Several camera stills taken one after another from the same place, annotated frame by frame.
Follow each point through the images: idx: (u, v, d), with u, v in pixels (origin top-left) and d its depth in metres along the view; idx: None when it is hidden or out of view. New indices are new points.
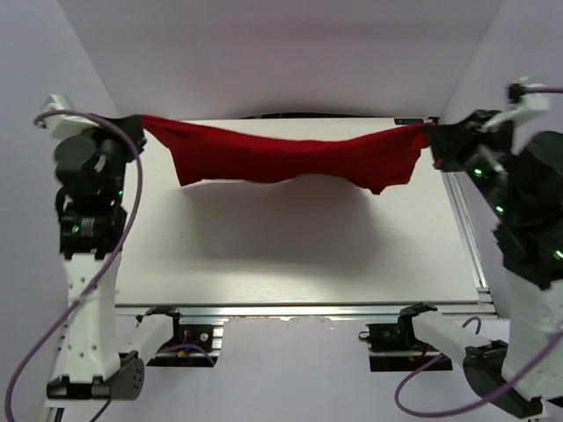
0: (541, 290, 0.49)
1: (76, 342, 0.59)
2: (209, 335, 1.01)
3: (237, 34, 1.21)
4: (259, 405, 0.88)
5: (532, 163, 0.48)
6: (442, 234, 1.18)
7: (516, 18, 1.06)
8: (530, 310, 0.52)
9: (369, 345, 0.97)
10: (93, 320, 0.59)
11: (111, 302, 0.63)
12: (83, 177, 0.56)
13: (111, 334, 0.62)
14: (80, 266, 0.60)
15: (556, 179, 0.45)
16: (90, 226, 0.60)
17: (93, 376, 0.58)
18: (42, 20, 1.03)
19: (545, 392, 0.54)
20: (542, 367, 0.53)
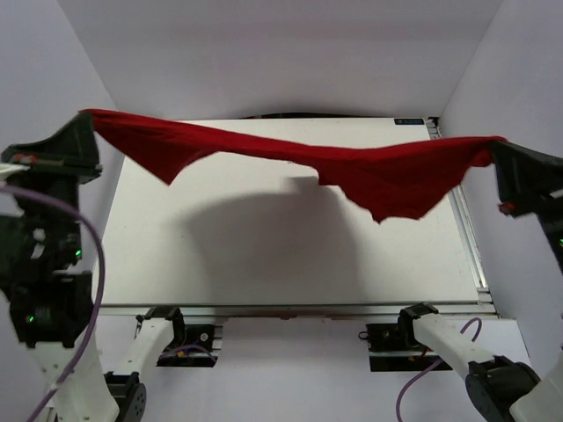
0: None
1: (65, 414, 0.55)
2: (209, 335, 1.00)
3: (236, 35, 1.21)
4: (260, 406, 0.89)
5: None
6: (441, 233, 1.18)
7: (517, 19, 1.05)
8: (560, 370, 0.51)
9: (369, 345, 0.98)
10: (78, 394, 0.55)
11: (95, 363, 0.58)
12: (15, 273, 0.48)
13: (102, 395, 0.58)
14: (49, 353, 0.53)
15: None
16: (44, 313, 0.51)
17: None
18: (42, 22, 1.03)
19: None
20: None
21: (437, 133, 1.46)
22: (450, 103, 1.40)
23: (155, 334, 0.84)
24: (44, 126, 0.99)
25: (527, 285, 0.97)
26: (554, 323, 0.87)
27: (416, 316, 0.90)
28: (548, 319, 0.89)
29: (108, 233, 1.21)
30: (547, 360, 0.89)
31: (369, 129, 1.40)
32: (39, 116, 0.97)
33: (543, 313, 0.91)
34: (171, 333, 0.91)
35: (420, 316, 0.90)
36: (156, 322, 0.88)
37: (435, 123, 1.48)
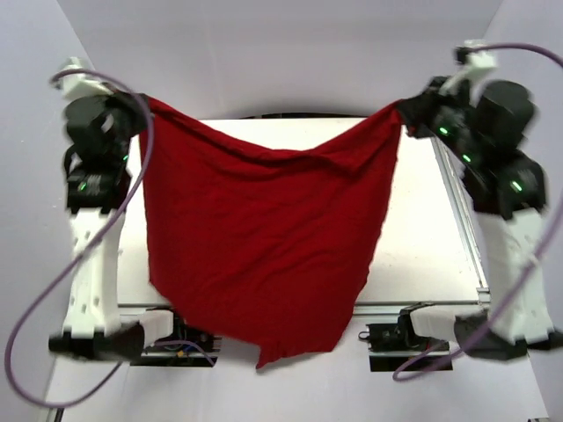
0: (504, 220, 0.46)
1: (78, 294, 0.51)
2: (209, 336, 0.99)
3: (237, 35, 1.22)
4: (261, 405, 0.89)
5: (487, 104, 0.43)
6: (441, 232, 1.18)
7: (516, 20, 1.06)
8: (501, 247, 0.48)
9: (369, 345, 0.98)
10: (97, 274, 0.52)
11: (113, 254, 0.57)
12: (93, 129, 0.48)
13: (113, 292, 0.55)
14: (85, 220, 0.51)
15: (512, 112, 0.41)
16: (98, 183, 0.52)
17: (95, 330, 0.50)
18: (43, 24, 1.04)
19: (527, 332, 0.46)
20: (520, 304, 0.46)
21: None
22: None
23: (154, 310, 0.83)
24: (44, 125, 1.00)
25: None
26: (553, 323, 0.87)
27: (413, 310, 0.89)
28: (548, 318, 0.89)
29: None
30: (547, 360, 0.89)
31: None
32: (39, 114, 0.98)
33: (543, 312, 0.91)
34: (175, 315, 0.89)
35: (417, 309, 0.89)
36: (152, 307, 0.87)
37: None
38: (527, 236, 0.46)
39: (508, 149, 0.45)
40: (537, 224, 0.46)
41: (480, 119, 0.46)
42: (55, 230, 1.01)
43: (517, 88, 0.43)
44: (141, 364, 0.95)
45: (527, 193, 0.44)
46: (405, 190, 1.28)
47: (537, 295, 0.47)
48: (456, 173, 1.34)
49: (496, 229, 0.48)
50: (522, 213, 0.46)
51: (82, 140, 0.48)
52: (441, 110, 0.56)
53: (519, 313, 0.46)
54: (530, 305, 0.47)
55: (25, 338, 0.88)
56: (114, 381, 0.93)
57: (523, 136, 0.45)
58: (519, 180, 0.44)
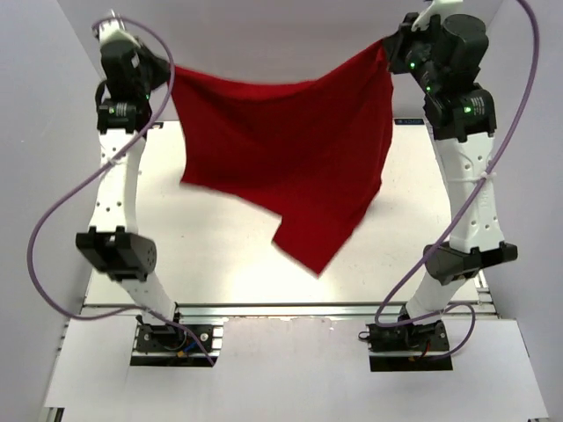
0: (458, 141, 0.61)
1: (104, 198, 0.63)
2: (209, 335, 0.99)
3: (237, 35, 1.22)
4: (261, 405, 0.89)
5: (448, 37, 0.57)
6: (441, 231, 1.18)
7: (518, 20, 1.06)
8: (456, 165, 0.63)
9: (369, 345, 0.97)
10: (120, 182, 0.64)
11: (135, 175, 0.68)
12: (126, 60, 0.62)
13: (132, 204, 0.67)
14: (113, 138, 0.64)
15: (465, 45, 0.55)
16: (126, 108, 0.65)
17: (117, 227, 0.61)
18: (43, 23, 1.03)
19: (481, 243, 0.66)
20: (474, 218, 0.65)
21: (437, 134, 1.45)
22: None
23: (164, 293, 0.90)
24: (45, 126, 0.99)
25: (528, 285, 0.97)
26: (554, 323, 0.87)
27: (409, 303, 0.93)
28: (548, 319, 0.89)
29: None
30: (548, 361, 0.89)
31: None
32: (38, 115, 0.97)
33: (543, 312, 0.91)
34: (171, 303, 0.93)
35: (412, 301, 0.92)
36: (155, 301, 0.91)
37: None
38: (478, 155, 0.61)
39: (464, 78, 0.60)
40: (486, 144, 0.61)
41: (443, 50, 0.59)
42: (56, 229, 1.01)
43: (471, 25, 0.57)
44: (141, 363, 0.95)
45: (477, 112, 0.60)
46: (406, 190, 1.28)
47: (489, 210, 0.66)
48: None
49: (450, 148, 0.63)
50: (472, 131, 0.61)
51: (114, 68, 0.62)
52: (413, 46, 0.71)
53: (473, 226, 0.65)
54: (484, 218, 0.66)
55: (25, 338, 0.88)
56: (115, 381, 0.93)
57: (477, 67, 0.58)
58: (471, 105, 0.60)
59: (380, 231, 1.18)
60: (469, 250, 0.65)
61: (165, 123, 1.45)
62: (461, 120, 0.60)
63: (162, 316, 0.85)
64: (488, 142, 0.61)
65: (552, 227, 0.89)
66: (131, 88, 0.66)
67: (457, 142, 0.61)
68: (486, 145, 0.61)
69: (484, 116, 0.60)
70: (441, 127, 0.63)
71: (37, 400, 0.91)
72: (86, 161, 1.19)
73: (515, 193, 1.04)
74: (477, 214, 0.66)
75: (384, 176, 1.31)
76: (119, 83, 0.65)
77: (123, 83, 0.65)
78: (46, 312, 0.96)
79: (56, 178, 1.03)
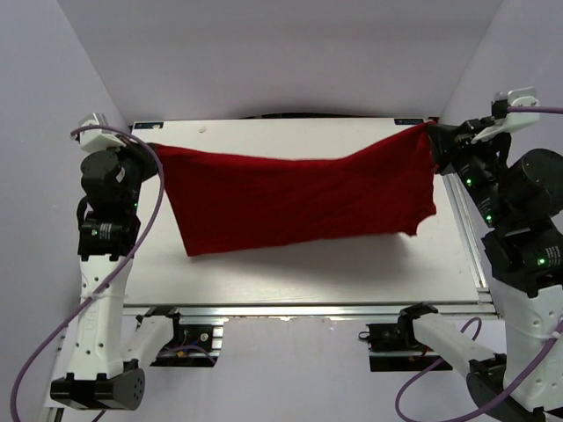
0: (529, 295, 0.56)
1: (84, 340, 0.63)
2: (209, 335, 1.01)
3: (237, 35, 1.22)
4: (261, 405, 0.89)
5: (527, 185, 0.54)
6: (440, 232, 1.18)
7: (518, 20, 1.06)
8: (522, 318, 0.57)
9: (369, 345, 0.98)
10: (102, 319, 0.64)
11: (120, 303, 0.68)
12: (106, 183, 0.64)
13: (116, 335, 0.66)
14: (96, 266, 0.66)
15: (548, 197, 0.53)
16: (108, 229, 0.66)
17: (98, 374, 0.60)
18: (43, 23, 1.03)
19: (546, 403, 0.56)
20: (539, 375, 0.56)
21: None
22: (449, 103, 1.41)
23: (157, 326, 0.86)
24: (45, 126, 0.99)
25: None
26: None
27: (417, 316, 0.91)
28: None
29: None
30: None
31: (370, 129, 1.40)
32: (38, 114, 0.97)
33: None
34: (164, 316, 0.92)
35: (420, 316, 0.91)
36: (156, 319, 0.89)
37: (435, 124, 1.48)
38: (550, 309, 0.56)
39: (534, 223, 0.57)
40: (557, 300, 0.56)
41: (513, 193, 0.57)
42: (55, 230, 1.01)
43: (550, 170, 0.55)
44: None
45: (553, 265, 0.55)
46: None
47: (559, 367, 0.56)
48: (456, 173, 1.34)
49: (517, 298, 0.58)
50: (543, 286, 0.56)
51: (98, 191, 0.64)
52: (471, 160, 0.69)
53: (537, 383, 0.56)
54: (552, 376, 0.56)
55: (26, 338, 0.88)
56: None
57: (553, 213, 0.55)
58: (544, 255, 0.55)
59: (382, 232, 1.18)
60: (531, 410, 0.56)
61: (165, 123, 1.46)
62: (530, 277, 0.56)
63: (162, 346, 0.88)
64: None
65: None
66: (114, 206, 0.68)
67: (528, 298, 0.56)
68: (558, 301, 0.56)
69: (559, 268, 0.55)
70: (504, 270, 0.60)
71: (38, 399, 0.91)
72: None
73: None
74: (545, 369, 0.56)
75: None
76: (103, 203, 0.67)
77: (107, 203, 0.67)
78: (45, 313, 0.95)
79: (56, 178, 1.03)
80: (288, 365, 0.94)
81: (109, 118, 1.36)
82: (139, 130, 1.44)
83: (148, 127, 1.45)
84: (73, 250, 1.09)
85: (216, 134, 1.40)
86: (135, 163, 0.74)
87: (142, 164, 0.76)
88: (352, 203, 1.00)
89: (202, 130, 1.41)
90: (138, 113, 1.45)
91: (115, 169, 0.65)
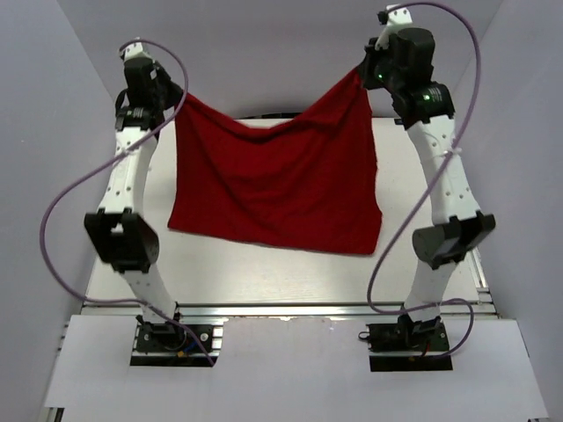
0: (422, 122, 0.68)
1: (114, 184, 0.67)
2: (209, 335, 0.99)
3: (237, 35, 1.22)
4: (261, 404, 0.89)
5: (402, 44, 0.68)
6: None
7: (518, 21, 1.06)
8: (427, 148, 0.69)
9: (369, 345, 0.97)
10: (132, 170, 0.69)
11: (144, 168, 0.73)
12: (145, 71, 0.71)
13: (140, 192, 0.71)
14: (130, 133, 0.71)
15: (415, 47, 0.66)
16: (142, 112, 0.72)
17: (124, 207, 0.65)
18: (44, 23, 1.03)
19: (459, 212, 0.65)
20: (448, 189, 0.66)
21: None
22: None
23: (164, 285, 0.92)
24: (45, 125, 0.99)
25: (527, 286, 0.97)
26: (552, 323, 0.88)
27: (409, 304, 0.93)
28: (546, 318, 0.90)
29: None
30: (545, 361, 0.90)
31: None
32: (37, 114, 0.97)
33: (541, 314, 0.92)
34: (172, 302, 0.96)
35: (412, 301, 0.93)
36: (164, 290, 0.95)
37: None
38: (443, 133, 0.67)
39: (421, 77, 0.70)
40: (446, 126, 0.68)
41: (400, 57, 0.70)
42: (55, 230, 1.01)
43: (420, 32, 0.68)
44: (141, 364, 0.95)
45: (436, 100, 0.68)
46: (405, 189, 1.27)
47: (461, 182, 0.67)
48: None
49: (419, 132, 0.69)
50: (435, 116, 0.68)
51: (134, 77, 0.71)
52: (378, 61, 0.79)
53: (449, 196, 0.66)
54: (457, 189, 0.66)
55: (26, 338, 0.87)
56: (114, 381, 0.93)
57: (430, 66, 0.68)
58: (430, 93, 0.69)
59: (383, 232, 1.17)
60: (448, 219, 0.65)
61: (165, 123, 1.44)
62: (423, 109, 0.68)
63: (163, 313, 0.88)
64: (450, 122, 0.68)
65: (552, 225, 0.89)
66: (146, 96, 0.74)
67: (423, 124, 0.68)
68: (448, 127, 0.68)
69: (442, 103, 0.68)
70: (406, 120, 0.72)
71: (37, 400, 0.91)
72: (87, 159, 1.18)
73: (515, 192, 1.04)
74: (451, 184, 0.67)
75: (384, 176, 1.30)
76: (135, 90, 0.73)
77: (142, 91, 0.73)
78: (46, 313, 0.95)
79: (56, 178, 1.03)
80: (288, 365, 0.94)
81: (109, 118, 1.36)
82: None
83: None
84: (73, 249, 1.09)
85: None
86: (164, 84, 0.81)
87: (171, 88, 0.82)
88: (331, 161, 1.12)
89: None
90: None
91: (150, 63, 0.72)
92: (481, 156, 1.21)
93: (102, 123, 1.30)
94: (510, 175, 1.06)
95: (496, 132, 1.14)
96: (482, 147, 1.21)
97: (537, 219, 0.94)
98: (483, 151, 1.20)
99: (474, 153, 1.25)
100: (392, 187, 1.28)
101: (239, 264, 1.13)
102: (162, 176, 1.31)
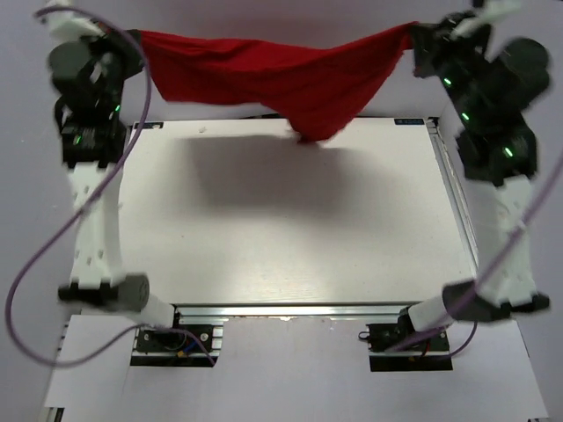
0: (495, 187, 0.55)
1: (82, 249, 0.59)
2: (209, 335, 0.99)
3: None
4: (261, 405, 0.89)
5: (505, 70, 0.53)
6: (441, 230, 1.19)
7: None
8: (489, 209, 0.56)
9: (369, 345, 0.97)
10: (98, 228, 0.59)
11: (113, 214, 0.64)
12: (82, 81, 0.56)
13: (115, 241, 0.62)
14: (84, 175, 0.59)
15: (523, 83, 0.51)
16: (93, 136, 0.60)
17: (102, 280, 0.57)
18: None
19: (511, 296, 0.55)
20: (506, 270, 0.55)
21: (437, 133, 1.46)
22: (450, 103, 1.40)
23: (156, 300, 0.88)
24: (46, 125, 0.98)
25: None
26: (552, 323, 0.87)
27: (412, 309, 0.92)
28: (546, 317, 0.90)
29: None
30: (545, 361, 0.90)
31: (368, 130, 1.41)
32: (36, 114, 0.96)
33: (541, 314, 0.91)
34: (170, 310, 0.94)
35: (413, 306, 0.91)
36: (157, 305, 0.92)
37: (435, 124, 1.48)
38: (516, 200, 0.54)
39: (508, 116, 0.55)
40: (523, 192, 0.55)
41: (493, 83, 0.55)
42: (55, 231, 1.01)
43: (533, 54, 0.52)
44: (141, 363, 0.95)
45: (519, 157, 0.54)
46: (405, 189, 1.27)
47: (523, 259, 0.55)
48: (455, 173, 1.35)
49: (486, 192, 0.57)
50: (511, 176, 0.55)
51: (73, 92, 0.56)
52: (450, 60, 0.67)
53: (505, 277, 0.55)
54: (516, 270, 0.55)
55: (26, 339, 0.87)
56: (115, 381, 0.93)
57: (528, 104, 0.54)
58: (512, 147, 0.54)
59: (382, 231, 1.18)
60: (498, 304, 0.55)
61: (165, 123, 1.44)
62: (500, 165, 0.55)
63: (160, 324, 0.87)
64: (529, 188, 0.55)
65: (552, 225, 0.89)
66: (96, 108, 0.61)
67: (493, 187, 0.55)
68: (525, 192, 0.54)
69: (525, 161, 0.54)
70: (471, 167, 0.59)
71: (38, 399, 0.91)
72: None
73: None
74: (512, 263, 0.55)
75: (384, 175, 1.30)
76: (82, 107, 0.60)
77: (89, 106, 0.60)
78: (46, 314, 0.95)
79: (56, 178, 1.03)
80: (288, 365, 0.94)
81: None
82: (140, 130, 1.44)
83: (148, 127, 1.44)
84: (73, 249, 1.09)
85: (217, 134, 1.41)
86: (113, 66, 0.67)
87: (122, 56, 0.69)
88: (324, 82, 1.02)
89: (202, 130, 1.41)
90: (138, 113, 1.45)
91: (88, 62, 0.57)
92: None
93: None
94: None
95: None
96: None
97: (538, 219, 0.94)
98: None
99: None
100: (392, 187, 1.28)
101: (239, 263, 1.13)
102: (162, 176, 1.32)
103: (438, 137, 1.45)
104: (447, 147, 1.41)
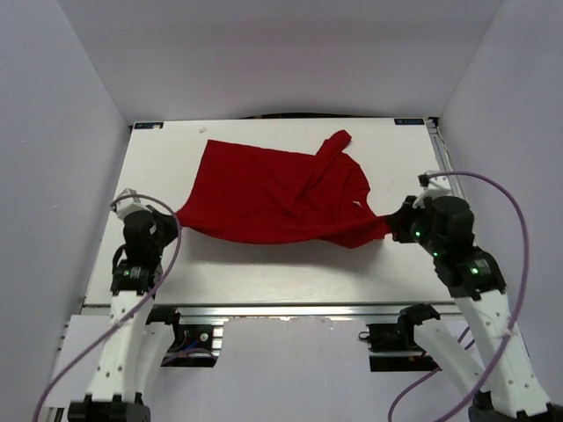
0: (473, 300, 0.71)
1: (105, 364, 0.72)
2: (209, 335, 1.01)
3: (237, 35, 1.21)
4: (261, 405, 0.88)
5: (440, 214, 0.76)
6: None
7: (518, 20, 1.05)
8: (479, 325, 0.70)
9: (369, 345, 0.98)
10: (124, 345, 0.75)
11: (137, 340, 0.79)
12: (142, 234, 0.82)
13: (132, 365, 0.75)
14: (124, 300, 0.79)
15: (455, 218, 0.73)
16: (138, 273, 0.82)
17: (113, 393, 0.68)
18: (43, 23, 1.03)
19: (526, 405, 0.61)
20: (511, 377, 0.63)
21: (437, 133, 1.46)
22: (449, 103, 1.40)
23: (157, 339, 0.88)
24: (43, 126, 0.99)
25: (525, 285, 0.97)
26: (552, 322, 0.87)
27: (418, 322, 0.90)
28: (545, 317, 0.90)
29: (108, 234, 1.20)
30: (545, 360, 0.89)
31: (368, 130, 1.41)
32: (34, 113, 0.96)
33: (540, 312, 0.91)
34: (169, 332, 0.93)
35: (421, 322, 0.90)
36: (156, 329, 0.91)
37: (435, 124, 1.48)
38: (496, 310, 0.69)
39: (465, 245, 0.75)
40: (499, 302, 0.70)
41: (439, 224, 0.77)
42: (54, 230, 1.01)
43: (455, 204, 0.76)
44: None
45: (484, 273, 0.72)
46: (405, 189, 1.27)
47: (524, 368, 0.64)
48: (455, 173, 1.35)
49: (469, 307, 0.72)
50: (485, 290, 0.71)
51: (134, 236, 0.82)
52: (417, 218, 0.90)
53: (510, 384, 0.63)
54: (522, 378, 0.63)
55: (25, 339, 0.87)
56: None
57: (471, 236, 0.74)
58: (477, 266, 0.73)
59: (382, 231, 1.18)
60: (515, 414, 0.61)
61: (165, 123, 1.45)
62: (470, 282, 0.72)
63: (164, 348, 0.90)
64: (501, 301, 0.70)
65: (552, 225, 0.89)
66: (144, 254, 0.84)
67: (472, 300, 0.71)
68: (500, 302, 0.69)
69: (491, 277, 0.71)
70: (454, 288, 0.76)
71: (38, 399, 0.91)
72: (86, 160, 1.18)
73: (515, 192, 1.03)
74: (514, 371, 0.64)
75: (384, 175, 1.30)
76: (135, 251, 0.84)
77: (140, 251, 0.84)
78: (45, 314, 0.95)
79: (55, 178, 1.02)
80: (288, 365, 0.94)
81: (109, 120, 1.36)
82: (139, 130, 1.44)
83: (148, 127, 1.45)
84: (73, 250, 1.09)
85: (216, 134, 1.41)
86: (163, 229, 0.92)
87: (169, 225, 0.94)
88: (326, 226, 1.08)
89: (202, 130, 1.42)
90: (137, 113, 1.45)
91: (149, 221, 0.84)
92: (480, 156, 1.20)
93: (101, 124, 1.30)
94: (510, 175, 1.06)
95: (495, 132, 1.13)
96: (481, 147, 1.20)
97: (537, 219, 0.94)
98: (482, 151, 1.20)
99: (473, 153, 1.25)
100: (391, 186, 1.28)
101: (239, 264, 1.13)
102: (161, 176, 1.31)
103: (438, 137, 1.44)
104: (448, 147, 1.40)
